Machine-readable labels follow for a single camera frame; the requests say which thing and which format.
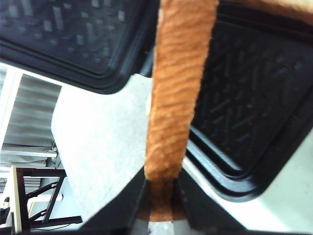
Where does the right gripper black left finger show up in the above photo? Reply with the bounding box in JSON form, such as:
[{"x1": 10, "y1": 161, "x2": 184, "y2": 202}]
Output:
[{"x1": 22, "y1": 169, "x2": 150, "y2": 235}]

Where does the grey felt table mat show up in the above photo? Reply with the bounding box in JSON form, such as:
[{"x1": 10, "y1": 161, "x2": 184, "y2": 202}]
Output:
[{"x1": 51, "y1": 74, "x2": 153, "y2": 221}]

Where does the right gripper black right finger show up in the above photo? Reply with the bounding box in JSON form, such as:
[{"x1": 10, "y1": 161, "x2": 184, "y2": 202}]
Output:
[{"x1": 172, "y1": 168, "x2": 313, "y2": 235}]

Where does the white bread slice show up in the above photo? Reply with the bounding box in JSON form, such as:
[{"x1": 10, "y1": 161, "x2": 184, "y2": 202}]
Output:
[{"x1": 145, "y1": 0, "x2": 313, "y2": 222}]

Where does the dark wooden chair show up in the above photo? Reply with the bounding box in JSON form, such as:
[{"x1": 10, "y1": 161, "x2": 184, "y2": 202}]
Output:
[{"x1": 10, "y1": 166, "x2": 82, "y2": 234}]

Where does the mint green breakfast maker base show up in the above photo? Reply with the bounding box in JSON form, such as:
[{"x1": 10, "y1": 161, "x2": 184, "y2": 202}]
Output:
[{"x1": 132, "y1": 0, "x2": 313, "y2": 233}]

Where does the breakfast maker hinged lid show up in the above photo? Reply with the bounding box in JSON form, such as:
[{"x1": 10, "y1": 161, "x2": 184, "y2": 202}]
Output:
[{"x1": 0, "y1": 0, "x2": 159, "y2": 94}]

